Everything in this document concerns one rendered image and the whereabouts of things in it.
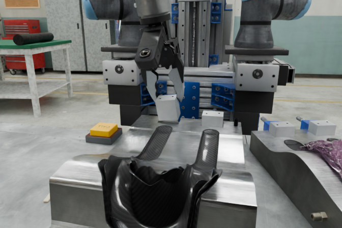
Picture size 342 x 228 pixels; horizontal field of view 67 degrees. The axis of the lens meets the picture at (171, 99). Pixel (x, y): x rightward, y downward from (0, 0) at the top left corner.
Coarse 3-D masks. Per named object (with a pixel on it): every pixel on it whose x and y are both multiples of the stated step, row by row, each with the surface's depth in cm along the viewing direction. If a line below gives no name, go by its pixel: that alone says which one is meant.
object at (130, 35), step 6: (126, 24) 105; (132, 24) 104; (138, 24) 105; (144, 24) 106; (120, 30) 109; (126, 30) 105; (132, 30) 105; (138, 30) 105; (120, 36) 109; (126, 36) 105; (132, 36) 105; (138, 36) 105; (120, 42) 107; (126, 42) 105; (132, 42) 105; (138, 42) 105
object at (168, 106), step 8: (160, 96) 65; (168, 96) 64; (176, 96) 63; (160, 104) 62; (168, 104) 62; (176, 104) 62; (160, 112) 63; (168, 112) 63; (176, 112) 62; (160, 120) 64
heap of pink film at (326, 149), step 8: (304, 144) 53; (312, 144) 49; (320, 144) 49; (328, 144) 45; (336, 144) 44; (320, 152) 47; (328, 152) 45; (336, 152) 43; (328, 160) 44; (336, 160) 43; (336, 168) 42
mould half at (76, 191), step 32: (192, 128) 60; (224, 128) 60; (96, 160) 37; (160, 160) 45; (192, 160) 47; (224, 160) 47; (64, 192) 33; (96, 192) 32; (224, 192) 30; (64, 224) 34; (96, 224) 33; (224, 224) 29
